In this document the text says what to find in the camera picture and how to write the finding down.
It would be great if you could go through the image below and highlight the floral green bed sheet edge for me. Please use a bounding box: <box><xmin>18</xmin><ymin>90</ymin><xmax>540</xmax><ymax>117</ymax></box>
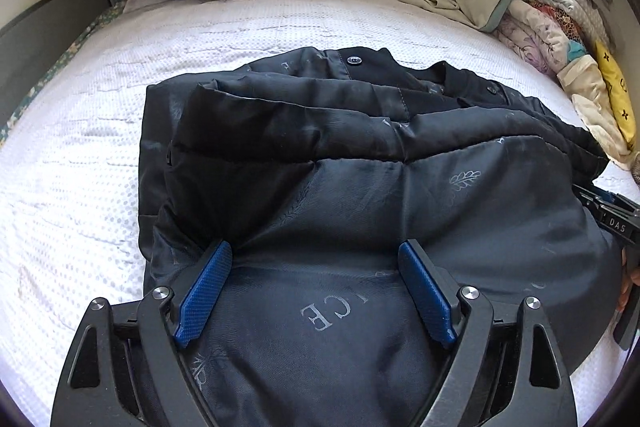
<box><xmin>0</xmin><ymin>1</ymin><xmax>126</xmax><ymax>145</ymax></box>

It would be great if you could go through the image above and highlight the dark grey headboard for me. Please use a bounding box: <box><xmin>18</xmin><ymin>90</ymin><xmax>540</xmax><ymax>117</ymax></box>
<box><xmin>0</xmin><ymin>0</ymin><xmax>110</xmax><ymax>122</ymax></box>

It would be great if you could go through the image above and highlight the right hand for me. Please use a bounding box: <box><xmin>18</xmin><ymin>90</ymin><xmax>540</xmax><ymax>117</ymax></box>
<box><xmin>616</xmin><ymin>248</ymin><xmax>640</xmax><ymax>312</ymax></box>

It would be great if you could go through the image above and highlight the black padded jacket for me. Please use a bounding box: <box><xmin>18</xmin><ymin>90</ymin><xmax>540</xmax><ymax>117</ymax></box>
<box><xmin>139</xmin><ymin>48</ymin><xmax>622</xmax><ymax>426</ymax></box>

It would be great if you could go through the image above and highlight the pile of folded clothes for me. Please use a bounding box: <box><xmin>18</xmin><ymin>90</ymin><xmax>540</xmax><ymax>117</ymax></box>
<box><xmin>494</xmin><ymin>0</ymin><xmax>639</xmax><ymax>179</ymax></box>

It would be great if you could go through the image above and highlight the white quilted bed cover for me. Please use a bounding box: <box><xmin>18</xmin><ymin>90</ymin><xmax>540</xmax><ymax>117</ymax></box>
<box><xmin>1</xmin><ymin>0</ymin><xmax>639</xmax><ymax>426</ymax></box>

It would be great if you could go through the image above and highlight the yellow patterned cloth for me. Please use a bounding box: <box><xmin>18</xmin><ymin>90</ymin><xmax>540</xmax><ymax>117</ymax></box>
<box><xmin>596</xmin><ymin>40</ymin><xmax>637</xmax><ymax>150</ymax></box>

